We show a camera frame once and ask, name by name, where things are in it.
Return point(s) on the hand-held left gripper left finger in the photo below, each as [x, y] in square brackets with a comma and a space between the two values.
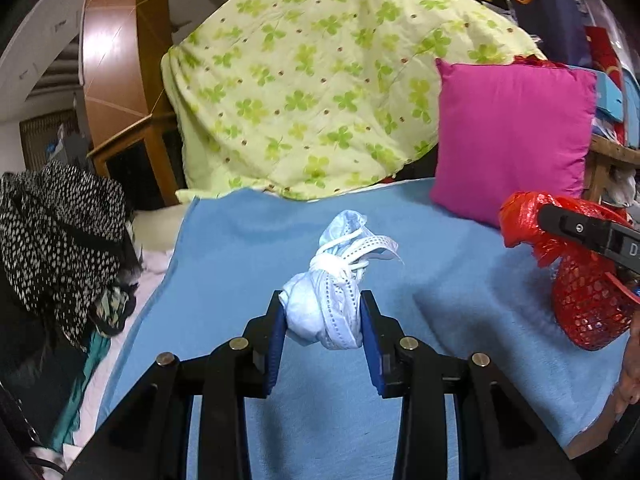
[274, 345]

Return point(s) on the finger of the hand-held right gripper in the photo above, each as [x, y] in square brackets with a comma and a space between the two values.
[575, 227]

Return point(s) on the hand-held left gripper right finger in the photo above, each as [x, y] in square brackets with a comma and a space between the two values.
[372, 345]

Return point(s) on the red plastic bag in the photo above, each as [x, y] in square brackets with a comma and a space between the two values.
[520, 220]

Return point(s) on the white face mask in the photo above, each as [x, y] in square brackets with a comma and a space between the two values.
[320, 305]

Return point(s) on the red plastic mesh basket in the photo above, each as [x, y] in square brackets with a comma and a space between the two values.
[590, 305]

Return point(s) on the person's right hand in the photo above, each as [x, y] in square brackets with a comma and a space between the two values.
[631, 375]

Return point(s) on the rough wooden table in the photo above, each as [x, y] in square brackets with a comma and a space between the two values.
[600, 170]

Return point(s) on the magenta pillow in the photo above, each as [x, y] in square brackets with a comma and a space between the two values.
[510, 145]

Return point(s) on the blue blanket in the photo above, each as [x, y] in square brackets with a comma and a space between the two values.
[250, 240]

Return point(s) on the blue cardboard box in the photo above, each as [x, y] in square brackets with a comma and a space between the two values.
[607, 95]

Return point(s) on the dark floral cloth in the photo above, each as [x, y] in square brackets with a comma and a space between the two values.
[112, 310]

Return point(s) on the red cushion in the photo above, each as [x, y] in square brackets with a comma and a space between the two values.
[540, 61]

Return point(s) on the red gift bag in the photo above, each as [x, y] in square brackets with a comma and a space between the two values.
[602, 50]

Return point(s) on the teal cloth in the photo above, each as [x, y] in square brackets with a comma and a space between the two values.
[85, 385]

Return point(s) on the black white spotted garment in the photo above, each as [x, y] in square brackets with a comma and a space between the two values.
[55, 240]

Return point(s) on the black jacket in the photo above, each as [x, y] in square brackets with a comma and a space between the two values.
[30, 360]

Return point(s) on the green floral quilt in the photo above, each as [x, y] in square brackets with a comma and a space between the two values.
[310, 85]

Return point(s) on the brown lattice door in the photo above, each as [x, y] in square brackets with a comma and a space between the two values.
[37, 135]

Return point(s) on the brown wooden cabinet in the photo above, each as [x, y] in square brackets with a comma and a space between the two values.
[110, 60]

